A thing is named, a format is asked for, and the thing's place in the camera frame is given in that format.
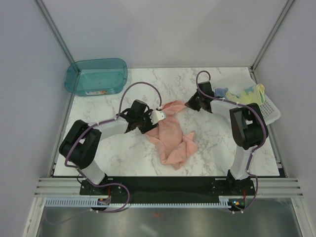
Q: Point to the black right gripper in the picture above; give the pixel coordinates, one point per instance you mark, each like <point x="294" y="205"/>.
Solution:
<point x="191" y="104"/>

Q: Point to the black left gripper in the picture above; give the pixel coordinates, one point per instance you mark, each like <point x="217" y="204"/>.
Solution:
<point x="149" y="126"/>

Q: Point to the pink towel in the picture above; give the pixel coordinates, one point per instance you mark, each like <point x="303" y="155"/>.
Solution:
<point x="173" y="146"/>

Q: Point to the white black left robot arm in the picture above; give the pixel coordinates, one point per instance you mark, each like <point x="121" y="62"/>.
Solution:
<point x="80" y="145"/>

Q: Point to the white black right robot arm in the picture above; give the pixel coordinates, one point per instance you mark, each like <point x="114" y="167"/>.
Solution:
<point x="248" y="126"/>

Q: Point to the blue towel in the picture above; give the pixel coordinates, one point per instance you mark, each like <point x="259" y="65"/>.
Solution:
<point x="220" y="92"/>

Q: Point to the yellow green towel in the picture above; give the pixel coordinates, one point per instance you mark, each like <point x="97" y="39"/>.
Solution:
<point x="254" y="94"/>

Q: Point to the teal transparent plastic bin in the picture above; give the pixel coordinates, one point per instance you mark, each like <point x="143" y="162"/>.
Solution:
<point x="96" y="77"/>

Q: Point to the white perforated plastic basket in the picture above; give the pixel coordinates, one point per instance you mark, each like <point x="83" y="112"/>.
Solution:
<point x="238" y="81"/>

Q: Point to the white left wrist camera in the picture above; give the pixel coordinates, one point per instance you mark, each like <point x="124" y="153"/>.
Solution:
<point x="157" y="115"/>

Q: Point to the white slotted cable duct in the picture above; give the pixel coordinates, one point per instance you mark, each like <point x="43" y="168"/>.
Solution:
<point x="94" y="202"/>

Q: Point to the aluminium frame rail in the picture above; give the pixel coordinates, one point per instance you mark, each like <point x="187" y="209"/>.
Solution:
<point x="263" y="187"/>

